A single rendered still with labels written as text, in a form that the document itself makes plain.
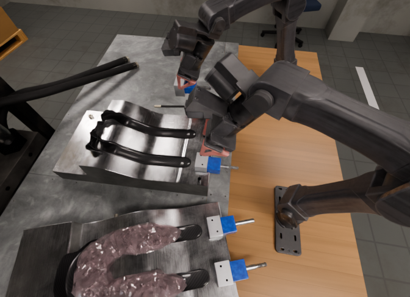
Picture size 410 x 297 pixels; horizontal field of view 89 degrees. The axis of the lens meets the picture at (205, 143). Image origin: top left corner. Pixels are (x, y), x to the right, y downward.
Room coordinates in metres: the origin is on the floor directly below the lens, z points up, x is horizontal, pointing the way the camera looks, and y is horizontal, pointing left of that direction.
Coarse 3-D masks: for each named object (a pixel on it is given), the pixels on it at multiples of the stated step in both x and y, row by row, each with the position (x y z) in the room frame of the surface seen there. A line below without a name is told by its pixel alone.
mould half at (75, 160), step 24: (96, 120) 0.49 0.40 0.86; (144, 120) 0.46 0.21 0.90; (168, 120) 0.47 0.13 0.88; (192, 120) 0.47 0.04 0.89; (72, 144) 0.39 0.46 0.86; (120, 144) 0.35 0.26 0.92; (144, 144) 0.37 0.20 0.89; (168, 144) 0.37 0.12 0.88; (192, 144) 0.37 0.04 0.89; (72, 168) 0.29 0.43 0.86; (96, 168) 0.26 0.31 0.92; (120, 168) 0.27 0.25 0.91; (144, 168) 0.28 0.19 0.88; (168, 168) 0.28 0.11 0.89; (192, 168) 0.28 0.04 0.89; (192, 192) 0.23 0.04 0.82
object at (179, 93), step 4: (176, 80) 0.60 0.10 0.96; (184, 80) 0.60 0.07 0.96; (176, 84) 0.58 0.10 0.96; (184, 84) 0.59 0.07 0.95; (196, 84) 0.61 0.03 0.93; (176, 88) 0.57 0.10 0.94; (184, 88) 0.57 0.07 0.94; (188, 88) 0.57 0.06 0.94; (192, 88) 0.57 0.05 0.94; (204, 88) 0.58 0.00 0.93; (208, 88) 0.58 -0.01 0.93; (176, 92) 0.57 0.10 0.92; (180, 92) 0.57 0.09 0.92; (184, 92) 0.57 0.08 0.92; (188, 92) 0.57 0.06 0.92; (184, 96) 0.57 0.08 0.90
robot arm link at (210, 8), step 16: (208, 0) 0.63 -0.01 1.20; (224, 0) 0.61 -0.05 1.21; (240, 0) 0.60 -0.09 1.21; (256, 0) 0.62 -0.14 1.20; (272, 0) 0.64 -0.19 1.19; (288, 0) 0.65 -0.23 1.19; (304, 0) 0.67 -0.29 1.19; (208, 16) 0.57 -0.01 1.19; (224, 16) 0.57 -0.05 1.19; (240, 16) 0.60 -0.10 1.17; (288, 16) 0.65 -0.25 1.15
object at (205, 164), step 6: (198, 156) 0.31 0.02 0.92; (204, 156) 0.31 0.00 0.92; (198, 162) 0.28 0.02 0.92; (204, 162) 0.28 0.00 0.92; (210, 162) 0.29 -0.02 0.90; (216, 162) 0.29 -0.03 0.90; (198, 168) 0.27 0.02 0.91; (204, 168) 0.27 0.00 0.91; (210, 168) 0.27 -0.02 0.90; (216, 168) 0.27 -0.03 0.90; (228, 168) 0.28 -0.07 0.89; (234, 168) 0.28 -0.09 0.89
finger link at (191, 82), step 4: (176, 76) 0.55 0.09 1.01; (180, 76) 0.55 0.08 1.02; (184, 76) 0.55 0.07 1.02; (188, 76) 0.55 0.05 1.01; (180, 80) 0.56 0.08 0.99; (188, 80) 0.54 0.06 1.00; (192, 80) 0.55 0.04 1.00; (180, 84) 0.56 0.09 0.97; (188, 84) 0.55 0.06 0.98; (192, 84) 0.54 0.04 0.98; (180, 88) 0.57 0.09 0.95
